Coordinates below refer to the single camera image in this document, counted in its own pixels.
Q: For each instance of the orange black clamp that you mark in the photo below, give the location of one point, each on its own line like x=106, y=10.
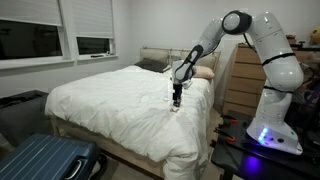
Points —
x=228, y=137
x=229, y=118

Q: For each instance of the wooden dresser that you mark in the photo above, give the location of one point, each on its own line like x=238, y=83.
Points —
x=245, y=82

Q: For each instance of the pink pillow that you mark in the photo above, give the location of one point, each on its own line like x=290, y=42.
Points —
x=203, y=72

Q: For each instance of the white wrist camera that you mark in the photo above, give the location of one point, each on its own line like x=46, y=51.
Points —
x=187, y=84

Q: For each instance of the dark grey pillow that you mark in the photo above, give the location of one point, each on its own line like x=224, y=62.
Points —
x=153, y=65

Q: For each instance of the white bed duvet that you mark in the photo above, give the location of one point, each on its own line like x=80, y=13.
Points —
x=127, y=106

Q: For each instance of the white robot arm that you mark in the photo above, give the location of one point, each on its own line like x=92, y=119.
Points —
x=280, y=65

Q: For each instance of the orange black clamp far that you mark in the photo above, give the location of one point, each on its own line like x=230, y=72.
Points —
x=229, y=118

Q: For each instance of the left window with blind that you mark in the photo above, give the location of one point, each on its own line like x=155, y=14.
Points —
x=32, y=33

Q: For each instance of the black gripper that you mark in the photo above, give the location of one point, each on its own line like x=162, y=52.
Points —
x=177, y=93

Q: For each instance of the white jar lid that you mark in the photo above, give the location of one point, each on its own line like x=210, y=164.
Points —
x=165, y=98

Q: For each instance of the beige headboard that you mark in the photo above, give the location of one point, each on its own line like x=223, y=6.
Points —
x=168, y=55

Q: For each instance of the right window with blind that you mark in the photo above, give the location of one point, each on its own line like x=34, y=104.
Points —
x=94, y=27

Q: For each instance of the wooden bed frame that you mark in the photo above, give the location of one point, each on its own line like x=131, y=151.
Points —
x=109, y=147

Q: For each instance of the black robot table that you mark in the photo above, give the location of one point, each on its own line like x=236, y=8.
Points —
x=249, y=160

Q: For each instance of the dark storage bin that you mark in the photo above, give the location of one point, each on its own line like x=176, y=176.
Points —
x=22, y=115

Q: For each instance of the blue hard suitcase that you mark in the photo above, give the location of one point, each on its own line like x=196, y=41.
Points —
x=48, y=157

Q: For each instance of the window with blind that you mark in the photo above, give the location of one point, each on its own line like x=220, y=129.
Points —
x=94, y=27
x=32, y=33

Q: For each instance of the orange black clamp near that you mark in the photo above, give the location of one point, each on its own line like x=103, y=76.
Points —
x=228, y=137

